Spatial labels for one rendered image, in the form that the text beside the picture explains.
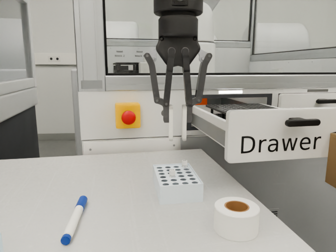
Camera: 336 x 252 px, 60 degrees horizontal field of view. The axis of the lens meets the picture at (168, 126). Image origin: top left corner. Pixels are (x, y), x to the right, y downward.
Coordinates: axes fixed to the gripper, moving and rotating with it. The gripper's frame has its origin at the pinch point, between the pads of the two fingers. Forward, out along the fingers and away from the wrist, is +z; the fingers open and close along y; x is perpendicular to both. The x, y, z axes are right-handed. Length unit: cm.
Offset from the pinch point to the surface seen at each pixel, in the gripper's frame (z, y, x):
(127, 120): 3.6, -12.6, 22.7
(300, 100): 0, 43, 37
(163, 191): 11.7, -3.0, -6.8
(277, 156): 7.7, 21.5, 1.5
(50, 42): -44, -148, 349
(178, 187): 11.2, -0.2, -6.4
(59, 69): -9, -139, 349
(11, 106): 6, -67, 69
